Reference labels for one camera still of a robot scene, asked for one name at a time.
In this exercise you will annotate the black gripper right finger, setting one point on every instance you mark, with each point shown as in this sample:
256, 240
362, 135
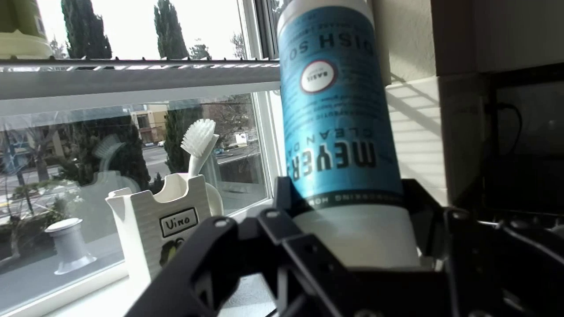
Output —
500, 270

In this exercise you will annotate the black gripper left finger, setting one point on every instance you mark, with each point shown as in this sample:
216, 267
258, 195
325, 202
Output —
248, 270

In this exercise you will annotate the blue label dish soap bottle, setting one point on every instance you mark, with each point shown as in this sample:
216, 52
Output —
336, 117

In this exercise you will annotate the white ceramic brush holder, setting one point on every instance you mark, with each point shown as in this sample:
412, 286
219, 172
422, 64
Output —
152, 230

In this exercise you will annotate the white dish brush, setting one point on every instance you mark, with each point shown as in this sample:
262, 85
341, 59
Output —
198, 144

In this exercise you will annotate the white framed window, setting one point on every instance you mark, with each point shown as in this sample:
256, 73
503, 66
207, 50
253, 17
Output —
117, 80

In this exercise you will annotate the white outdoor pedestal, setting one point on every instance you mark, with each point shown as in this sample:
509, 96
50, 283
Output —
70, 248

